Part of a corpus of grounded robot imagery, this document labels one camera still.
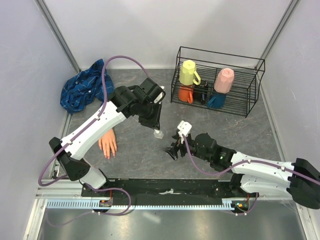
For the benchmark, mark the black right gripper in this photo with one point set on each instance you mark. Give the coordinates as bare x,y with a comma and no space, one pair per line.
172,151

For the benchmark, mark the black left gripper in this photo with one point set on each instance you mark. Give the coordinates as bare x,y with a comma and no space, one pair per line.
154,122

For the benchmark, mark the clear nail polish bottle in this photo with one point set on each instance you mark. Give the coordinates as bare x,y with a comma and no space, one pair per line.
158,134

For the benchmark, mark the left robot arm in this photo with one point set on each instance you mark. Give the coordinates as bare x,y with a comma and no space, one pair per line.
70,150

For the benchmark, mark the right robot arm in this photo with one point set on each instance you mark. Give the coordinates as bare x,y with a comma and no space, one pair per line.
298,179

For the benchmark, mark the orange mug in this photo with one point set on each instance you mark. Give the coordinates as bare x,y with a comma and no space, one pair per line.
185,93

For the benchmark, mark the mannequin hand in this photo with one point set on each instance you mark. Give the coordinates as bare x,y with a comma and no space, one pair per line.
108,145

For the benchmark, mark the black mug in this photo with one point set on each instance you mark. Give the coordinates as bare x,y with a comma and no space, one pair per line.
200,92

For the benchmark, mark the yellow faceted mug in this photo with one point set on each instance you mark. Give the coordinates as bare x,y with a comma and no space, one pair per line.
188,73

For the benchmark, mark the blue mug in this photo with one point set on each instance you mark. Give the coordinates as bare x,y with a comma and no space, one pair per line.
217,100

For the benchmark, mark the pink faceted mug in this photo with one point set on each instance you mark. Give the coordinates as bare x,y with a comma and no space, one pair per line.
224,80

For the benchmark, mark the blue plaid shirt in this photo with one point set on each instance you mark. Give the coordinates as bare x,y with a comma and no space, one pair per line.
82,89

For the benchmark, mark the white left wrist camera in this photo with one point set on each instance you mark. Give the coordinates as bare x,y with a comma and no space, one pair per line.
151,92

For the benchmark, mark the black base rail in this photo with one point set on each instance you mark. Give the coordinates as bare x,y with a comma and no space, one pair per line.
178,191

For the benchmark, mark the black wire rack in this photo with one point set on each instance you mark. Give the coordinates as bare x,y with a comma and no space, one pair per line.
245,90

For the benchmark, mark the light blue cable duct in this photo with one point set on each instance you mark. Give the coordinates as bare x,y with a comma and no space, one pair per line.
96,204

